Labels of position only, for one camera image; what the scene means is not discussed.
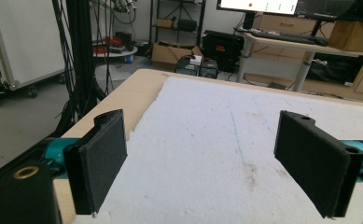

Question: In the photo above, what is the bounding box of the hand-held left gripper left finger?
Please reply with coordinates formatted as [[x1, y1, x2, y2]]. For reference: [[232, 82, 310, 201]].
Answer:
[[63, 108, 129, 217]]

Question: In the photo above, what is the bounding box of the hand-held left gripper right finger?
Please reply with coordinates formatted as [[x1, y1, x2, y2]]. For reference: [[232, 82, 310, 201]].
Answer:
[[273, 109, 363, 219]]

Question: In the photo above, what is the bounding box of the black bag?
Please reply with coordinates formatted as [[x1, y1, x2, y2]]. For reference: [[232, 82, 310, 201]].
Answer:
[[305, 51, 363, 87]]

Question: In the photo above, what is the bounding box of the white foam mat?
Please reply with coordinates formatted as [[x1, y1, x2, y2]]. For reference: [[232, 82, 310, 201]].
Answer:
[[74, 76, 363, 224]]

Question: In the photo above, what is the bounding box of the black metal stand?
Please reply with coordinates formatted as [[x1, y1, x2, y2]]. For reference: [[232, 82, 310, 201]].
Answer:
[[64, 0, 106, 120]]

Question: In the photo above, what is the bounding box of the round white platform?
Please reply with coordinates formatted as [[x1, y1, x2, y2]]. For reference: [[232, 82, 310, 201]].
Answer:
[[92, 46, 139, 59]]

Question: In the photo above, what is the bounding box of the wooden desk with white legs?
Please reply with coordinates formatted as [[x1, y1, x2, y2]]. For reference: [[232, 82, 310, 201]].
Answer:
[[233, 27, 363, 93]]

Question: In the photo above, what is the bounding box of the red device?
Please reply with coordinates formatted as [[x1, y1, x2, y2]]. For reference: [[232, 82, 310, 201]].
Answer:
[[102, 35, 123, 49]]

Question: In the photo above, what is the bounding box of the black keyboard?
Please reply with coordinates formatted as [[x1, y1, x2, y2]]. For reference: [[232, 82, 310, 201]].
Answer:
[[253, 30, 329, 48]]

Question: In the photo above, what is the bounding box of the open cardboard box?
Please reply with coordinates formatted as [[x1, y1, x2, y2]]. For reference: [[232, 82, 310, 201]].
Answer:
[[150, 41, 204, 66]]

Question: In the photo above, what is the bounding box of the black power unit white top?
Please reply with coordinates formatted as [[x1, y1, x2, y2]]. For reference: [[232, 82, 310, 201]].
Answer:
[[175, 54, 202, 77]]

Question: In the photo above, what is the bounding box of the large cardboard box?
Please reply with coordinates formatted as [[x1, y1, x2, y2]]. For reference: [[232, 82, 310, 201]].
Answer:
[[327, 20, 363, 53]]

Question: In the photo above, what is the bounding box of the wooden drawer cabinet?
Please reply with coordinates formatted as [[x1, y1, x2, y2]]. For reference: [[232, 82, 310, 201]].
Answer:
[[251, 12, 336, 62]]

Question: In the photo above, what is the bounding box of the white wheeled cabinet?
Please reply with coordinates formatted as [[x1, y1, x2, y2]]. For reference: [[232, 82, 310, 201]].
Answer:
[[0, 0, 67, 98]]

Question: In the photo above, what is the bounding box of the black hard case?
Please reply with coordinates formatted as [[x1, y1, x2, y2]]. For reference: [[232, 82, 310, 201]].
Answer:
[[201, 29, 245, 74]]

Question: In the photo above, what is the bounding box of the small cardboard box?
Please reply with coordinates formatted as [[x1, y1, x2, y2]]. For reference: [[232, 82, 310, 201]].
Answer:
[[155, 18, 175, 29]]

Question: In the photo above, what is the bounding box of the dark computer monitor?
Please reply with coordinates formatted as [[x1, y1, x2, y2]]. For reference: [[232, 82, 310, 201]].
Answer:
[[295, 0, 357, 36]]

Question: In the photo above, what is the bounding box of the black pouch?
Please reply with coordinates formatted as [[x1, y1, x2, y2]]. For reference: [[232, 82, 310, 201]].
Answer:
[[176, 19, 199, 33]]

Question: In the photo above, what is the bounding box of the lit computer monitor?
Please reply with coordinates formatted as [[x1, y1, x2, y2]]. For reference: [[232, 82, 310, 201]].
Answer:
[[216, 0, 300, 31]]

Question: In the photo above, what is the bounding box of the black shelf rack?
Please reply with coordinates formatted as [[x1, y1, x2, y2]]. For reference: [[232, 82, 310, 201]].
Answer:
[[148, 0, 207, 49]]

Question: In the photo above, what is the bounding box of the bundle of black cables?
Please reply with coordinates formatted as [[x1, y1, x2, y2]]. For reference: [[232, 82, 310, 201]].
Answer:
[[51, 0, 79, 133]]

